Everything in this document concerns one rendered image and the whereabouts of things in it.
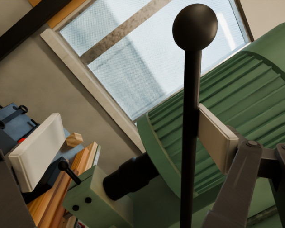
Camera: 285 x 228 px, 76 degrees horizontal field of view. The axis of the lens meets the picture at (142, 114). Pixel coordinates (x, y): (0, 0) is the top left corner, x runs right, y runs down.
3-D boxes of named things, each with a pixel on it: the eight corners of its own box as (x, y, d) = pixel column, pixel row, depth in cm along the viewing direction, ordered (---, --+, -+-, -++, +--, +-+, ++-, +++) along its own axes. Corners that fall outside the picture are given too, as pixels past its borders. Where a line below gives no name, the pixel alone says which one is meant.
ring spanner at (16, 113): (21, 104, 40) (23, 103, 40) (28, 111, 41) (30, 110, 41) (-11, 123, 31) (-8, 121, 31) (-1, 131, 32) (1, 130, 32)
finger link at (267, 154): (253, 163, 10) (305, 160, 10) (216, 125, 15) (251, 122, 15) (249, 184, 11) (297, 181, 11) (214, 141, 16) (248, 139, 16)
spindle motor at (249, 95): (132, 108, 41) (260, 21, 36) (172, 160, 47) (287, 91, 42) (135, 154, 24) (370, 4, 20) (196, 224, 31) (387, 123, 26)
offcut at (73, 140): (67, 145, 63) (76, 139, 62) (65, 138, 64) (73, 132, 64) (74, 147, 66) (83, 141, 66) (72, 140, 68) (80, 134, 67)
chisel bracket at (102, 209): (65, 182, 40) (96, 163, 39) (106, 217, 45) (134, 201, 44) (53, 211, 34) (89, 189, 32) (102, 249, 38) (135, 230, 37)
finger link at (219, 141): (228, 138, 12) (240, 137, 12) (194, 103, 18) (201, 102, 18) (222, 176, 13) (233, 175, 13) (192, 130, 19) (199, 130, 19)
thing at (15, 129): (0, 111, 39) (18, 96, 39) (39, 146, 43) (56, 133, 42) (-57, 142, 27) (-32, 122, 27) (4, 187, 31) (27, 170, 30)
